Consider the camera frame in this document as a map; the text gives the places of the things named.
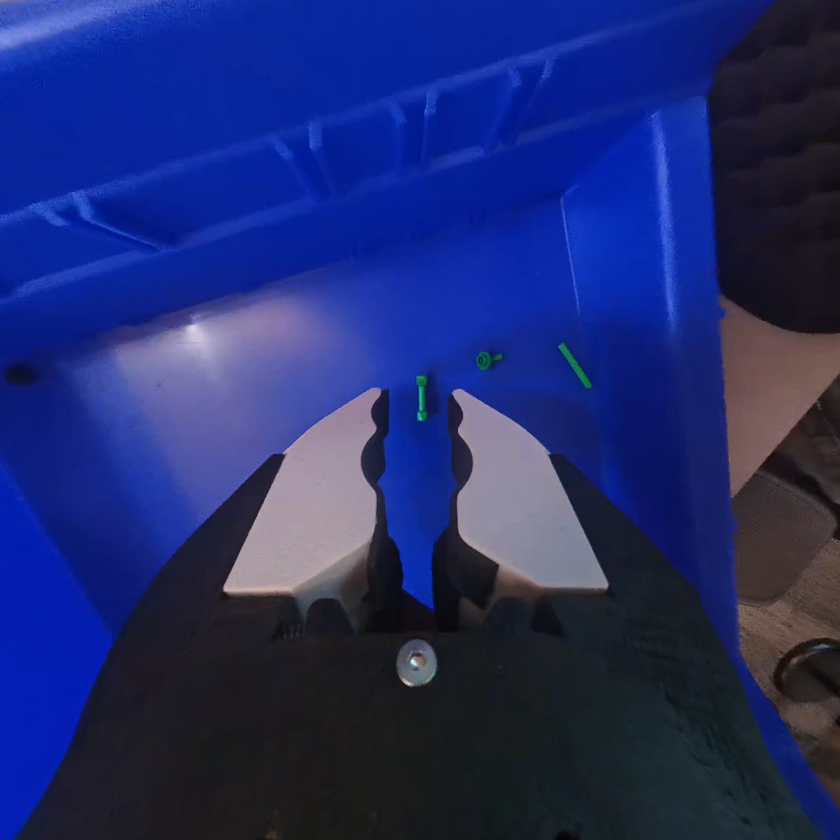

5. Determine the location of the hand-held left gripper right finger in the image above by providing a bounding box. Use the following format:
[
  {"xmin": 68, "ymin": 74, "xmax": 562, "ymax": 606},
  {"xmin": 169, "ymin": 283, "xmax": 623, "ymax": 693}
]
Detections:
[{"xmin": 430, "ymin": 388, "xmax": 610, "ymax": 634}]

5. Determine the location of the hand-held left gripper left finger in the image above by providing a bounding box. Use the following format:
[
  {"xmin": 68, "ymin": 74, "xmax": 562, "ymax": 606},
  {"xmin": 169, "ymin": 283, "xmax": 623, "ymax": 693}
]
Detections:
[{"xmin": 222, "ymin": 387, "xmax": 404, "ymax": 634}]

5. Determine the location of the blue plastic parts bin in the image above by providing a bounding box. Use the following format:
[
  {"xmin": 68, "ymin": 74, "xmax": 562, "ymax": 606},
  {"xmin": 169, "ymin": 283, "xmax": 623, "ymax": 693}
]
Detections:
[{"xmin": 0, "ymin": 0, "xmax": 811, "ymax": 840}]

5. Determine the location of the green lego bar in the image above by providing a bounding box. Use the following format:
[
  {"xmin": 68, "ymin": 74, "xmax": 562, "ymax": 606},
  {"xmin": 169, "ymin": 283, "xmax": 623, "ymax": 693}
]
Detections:
[{"xmin": 557, "ymin": 342, "xmax": 593, "ymax": 390}]

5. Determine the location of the office chair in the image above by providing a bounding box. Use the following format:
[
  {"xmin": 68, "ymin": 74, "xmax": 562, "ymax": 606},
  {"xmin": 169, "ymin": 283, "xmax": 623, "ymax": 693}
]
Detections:
[{"xmin": 731, "ymin": 469, "xmax": 840, "ymax": 706}]

